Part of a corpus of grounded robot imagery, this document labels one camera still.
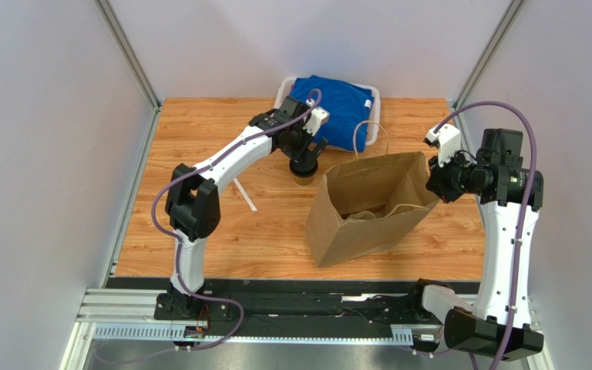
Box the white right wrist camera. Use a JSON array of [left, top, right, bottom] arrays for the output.
[[424, 124, 462, 167]]

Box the aluminium frame rail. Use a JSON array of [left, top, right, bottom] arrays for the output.
[[59, 287, 556, 370]]

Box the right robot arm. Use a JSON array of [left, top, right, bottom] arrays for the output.
[[412, 124, 544, 362]]

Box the blue folded cloth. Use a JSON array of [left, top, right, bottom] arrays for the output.
[[289, 75, 379, 153]]

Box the white straw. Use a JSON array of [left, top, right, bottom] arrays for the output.
[[234, 178, 257, 213]]

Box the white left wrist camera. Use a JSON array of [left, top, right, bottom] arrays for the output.
[[303, 106, 330, 136]]

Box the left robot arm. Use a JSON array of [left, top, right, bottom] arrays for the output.
[[158, 89, 330, 319]]

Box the black plastic cup lid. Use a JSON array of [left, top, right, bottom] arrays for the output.
[[289, 160, 318, 178]]

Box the brown paper coffee cup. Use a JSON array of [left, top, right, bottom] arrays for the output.
[[293, 175, 315, 187]]

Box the white plastic basket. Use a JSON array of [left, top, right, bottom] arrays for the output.
[[274, 77, 381, 148]]

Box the brown paper bag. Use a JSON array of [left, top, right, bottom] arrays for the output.
[[304, 147, 440, 268]]

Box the cardboard cup carrier tray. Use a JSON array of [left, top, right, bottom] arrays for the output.
[[345, 209, 393, 221]]

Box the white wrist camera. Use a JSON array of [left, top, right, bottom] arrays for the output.
[[303, 106, 330, 136], [424, 124, 462, 167]]

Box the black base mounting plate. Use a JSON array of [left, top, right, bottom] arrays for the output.
[[106, 277, 482, 341]]

